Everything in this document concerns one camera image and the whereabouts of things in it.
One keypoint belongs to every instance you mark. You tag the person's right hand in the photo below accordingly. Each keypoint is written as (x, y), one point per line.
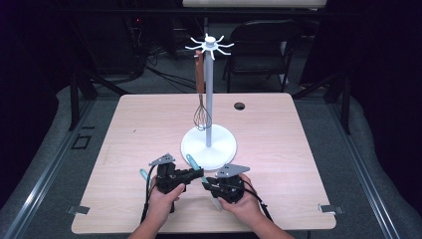
(244, 207)

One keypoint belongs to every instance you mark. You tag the metal floor rail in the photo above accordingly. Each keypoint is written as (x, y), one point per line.
(365, 179)
(43, 176)

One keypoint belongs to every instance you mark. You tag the white utensil rack stand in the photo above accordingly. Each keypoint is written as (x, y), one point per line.
(209, 156)

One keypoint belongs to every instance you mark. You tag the person's left hand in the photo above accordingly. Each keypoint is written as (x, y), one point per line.
(162, 205)

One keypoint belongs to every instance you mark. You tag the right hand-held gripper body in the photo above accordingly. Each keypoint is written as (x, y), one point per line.
(229, 189)

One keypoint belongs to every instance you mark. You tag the black table grommet hole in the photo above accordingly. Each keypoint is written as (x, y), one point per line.
(239, 106)

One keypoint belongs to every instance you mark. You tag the black folding chair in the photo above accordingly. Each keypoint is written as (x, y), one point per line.
(262, 43)

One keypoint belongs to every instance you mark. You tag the grey table bracket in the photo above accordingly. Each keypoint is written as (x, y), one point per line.
(330, 209)
(79, 209)

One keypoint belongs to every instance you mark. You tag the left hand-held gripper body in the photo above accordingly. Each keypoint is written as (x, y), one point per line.
(167, 179)

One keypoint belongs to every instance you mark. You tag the black metal stand leg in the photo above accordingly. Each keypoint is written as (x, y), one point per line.
(345, 103)
(74, 99)

